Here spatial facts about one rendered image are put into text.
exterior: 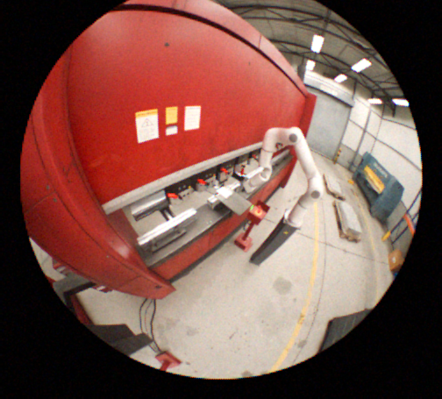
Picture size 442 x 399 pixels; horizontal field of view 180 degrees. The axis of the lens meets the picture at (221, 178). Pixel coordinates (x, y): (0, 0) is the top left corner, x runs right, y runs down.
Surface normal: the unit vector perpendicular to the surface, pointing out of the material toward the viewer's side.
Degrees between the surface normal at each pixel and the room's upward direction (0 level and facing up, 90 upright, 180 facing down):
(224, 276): 0
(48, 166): 90
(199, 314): 0
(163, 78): 90
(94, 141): 90
